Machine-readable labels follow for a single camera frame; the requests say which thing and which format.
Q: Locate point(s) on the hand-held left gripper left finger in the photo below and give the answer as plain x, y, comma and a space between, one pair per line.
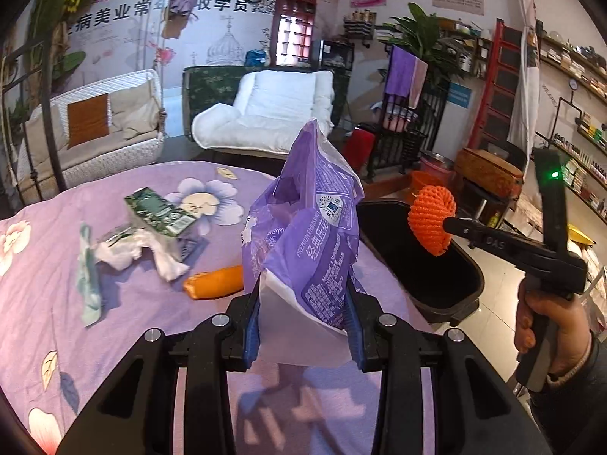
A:
251, 341

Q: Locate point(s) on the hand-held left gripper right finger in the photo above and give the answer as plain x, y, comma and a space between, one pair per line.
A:
356, 341

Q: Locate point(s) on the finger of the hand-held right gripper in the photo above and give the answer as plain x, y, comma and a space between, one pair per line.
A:
474, 237

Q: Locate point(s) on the orange foam fruit net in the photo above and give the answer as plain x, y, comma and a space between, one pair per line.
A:
429, 218

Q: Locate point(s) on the black trash bin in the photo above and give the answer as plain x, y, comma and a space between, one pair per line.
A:
427, 279

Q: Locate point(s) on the orange plastic wrapper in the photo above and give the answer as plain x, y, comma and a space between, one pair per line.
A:
213, 283

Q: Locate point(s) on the purple plastic bag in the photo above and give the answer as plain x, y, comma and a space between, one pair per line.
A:
308, 227

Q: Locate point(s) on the white tissue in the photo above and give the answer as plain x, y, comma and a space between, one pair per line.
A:
128, 249

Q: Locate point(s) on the green carton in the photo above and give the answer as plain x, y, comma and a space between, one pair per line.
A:
159, 211

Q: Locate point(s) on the light green plastic wrapper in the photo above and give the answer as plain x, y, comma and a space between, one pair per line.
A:
90, 279

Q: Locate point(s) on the person's right forearm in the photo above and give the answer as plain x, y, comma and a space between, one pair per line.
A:
574, 412

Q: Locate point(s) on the person's right hand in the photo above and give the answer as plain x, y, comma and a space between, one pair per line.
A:
571, 331

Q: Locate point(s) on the brown leather case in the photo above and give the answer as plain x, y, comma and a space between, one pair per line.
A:
488, 173

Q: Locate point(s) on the orange bucket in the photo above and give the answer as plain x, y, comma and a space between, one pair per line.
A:
415, 187

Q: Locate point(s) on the pink basin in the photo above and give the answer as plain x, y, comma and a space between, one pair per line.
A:
436, 166

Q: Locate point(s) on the black metal rack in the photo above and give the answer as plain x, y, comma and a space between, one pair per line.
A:
408, 142

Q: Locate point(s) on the purple floral bed sheet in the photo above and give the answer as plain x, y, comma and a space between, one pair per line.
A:
118, 341

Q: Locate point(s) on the red cloth bag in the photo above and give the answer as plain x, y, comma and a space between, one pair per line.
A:
361, 149

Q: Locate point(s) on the red ladder shelf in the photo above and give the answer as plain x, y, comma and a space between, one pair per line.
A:
498, 80

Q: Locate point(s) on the pink towel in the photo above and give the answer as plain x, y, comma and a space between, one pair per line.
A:
418, 83

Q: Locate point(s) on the purple towel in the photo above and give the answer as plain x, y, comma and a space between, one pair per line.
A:
399, 71

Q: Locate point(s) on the green potted plant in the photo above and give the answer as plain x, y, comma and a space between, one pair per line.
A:
427, 42

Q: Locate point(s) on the white padded armchair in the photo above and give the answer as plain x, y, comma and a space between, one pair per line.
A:
265, 113

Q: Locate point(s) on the black glass display case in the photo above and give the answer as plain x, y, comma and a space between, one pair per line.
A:
336, 54

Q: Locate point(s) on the white wicker swing sofa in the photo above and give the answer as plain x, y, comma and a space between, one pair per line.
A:
95, 161

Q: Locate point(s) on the beige cushion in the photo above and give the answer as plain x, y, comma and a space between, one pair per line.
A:
133, 111
45, 132

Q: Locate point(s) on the green floral covered counter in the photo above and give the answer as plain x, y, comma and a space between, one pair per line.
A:
208, 85

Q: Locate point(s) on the brown cushion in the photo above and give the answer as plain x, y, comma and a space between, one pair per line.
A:
87, 121

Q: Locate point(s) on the red telephone booth cabinet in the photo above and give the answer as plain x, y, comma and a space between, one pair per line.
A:
296, 23

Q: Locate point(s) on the black metal bed headboard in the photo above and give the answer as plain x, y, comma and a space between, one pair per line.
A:
28, 104

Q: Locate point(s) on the banana plant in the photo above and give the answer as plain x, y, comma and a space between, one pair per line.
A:
57, 33

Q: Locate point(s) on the blue wall sign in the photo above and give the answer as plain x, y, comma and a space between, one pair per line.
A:
460, 95

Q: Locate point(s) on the small wall shelf with bottles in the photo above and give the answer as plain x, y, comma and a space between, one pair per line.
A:
360, 26

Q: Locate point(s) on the large wall poster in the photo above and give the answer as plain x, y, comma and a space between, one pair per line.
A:
223, 33

